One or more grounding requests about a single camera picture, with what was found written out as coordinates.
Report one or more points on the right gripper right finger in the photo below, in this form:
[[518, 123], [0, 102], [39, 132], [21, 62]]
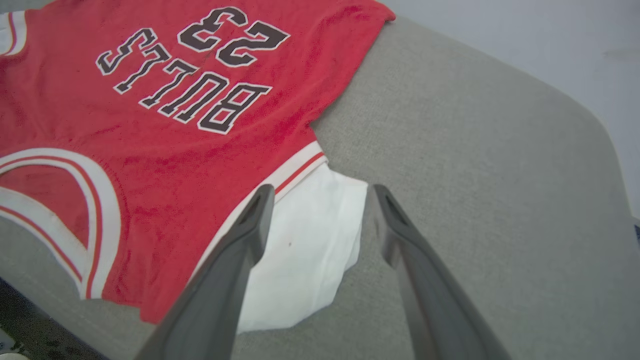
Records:
[[430, 300]]

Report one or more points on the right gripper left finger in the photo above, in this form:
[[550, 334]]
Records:
[[215, 295]]

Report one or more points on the red and white basketball jersey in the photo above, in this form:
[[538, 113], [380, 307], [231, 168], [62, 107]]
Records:
[[175, 150]]

